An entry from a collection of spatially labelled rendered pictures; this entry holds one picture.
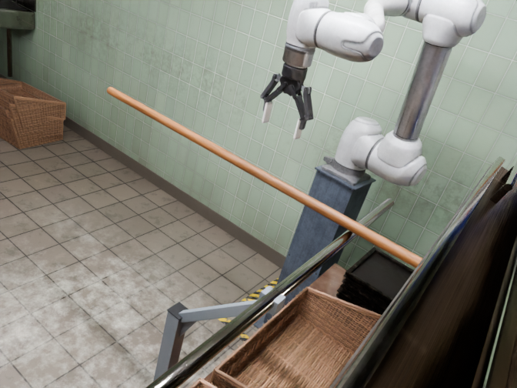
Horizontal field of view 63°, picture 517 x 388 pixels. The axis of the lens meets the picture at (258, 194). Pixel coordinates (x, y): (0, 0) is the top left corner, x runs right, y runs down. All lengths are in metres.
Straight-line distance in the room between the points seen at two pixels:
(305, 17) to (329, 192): 0.94
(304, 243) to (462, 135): 0.93
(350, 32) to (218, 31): 1.83
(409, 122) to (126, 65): 2.41
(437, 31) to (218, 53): 1.62
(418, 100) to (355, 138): 0.32
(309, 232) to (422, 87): 0.85
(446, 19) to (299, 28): 0.57
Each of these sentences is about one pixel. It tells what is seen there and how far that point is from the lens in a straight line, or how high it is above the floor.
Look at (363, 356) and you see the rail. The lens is 0.43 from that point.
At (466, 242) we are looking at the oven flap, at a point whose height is 1.42.
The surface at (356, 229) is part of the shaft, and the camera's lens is 1.16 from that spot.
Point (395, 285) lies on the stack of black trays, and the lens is 1.76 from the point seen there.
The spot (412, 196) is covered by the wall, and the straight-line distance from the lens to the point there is 2.41.
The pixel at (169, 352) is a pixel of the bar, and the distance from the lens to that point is 1.18.
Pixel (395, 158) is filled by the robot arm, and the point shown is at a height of 1.20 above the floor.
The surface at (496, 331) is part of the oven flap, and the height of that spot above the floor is 1.47.
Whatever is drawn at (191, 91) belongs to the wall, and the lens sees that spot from 3.10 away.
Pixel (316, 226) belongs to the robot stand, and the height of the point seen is 0.73.
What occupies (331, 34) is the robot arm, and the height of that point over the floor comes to 1.62.
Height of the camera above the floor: 1.73
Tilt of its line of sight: 27 degrees down
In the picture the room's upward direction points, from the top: 16 degrees clockwise
